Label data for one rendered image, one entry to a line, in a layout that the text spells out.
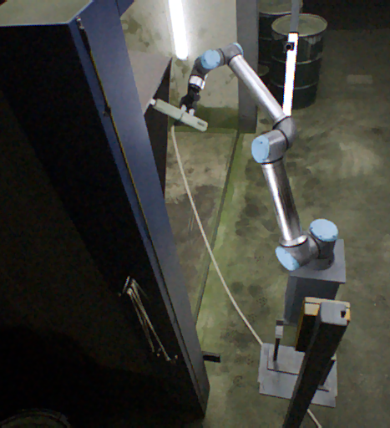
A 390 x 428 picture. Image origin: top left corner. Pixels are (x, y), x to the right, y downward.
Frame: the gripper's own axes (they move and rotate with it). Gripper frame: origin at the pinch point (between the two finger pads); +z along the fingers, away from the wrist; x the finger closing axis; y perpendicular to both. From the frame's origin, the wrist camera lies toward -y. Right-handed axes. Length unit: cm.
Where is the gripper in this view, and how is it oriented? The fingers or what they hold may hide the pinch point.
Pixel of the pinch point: (184, 120)
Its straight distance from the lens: 203.5
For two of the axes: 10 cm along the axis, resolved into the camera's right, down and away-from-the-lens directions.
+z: -3.2, 9.4, -0.6
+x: -8.6, -3.2, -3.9
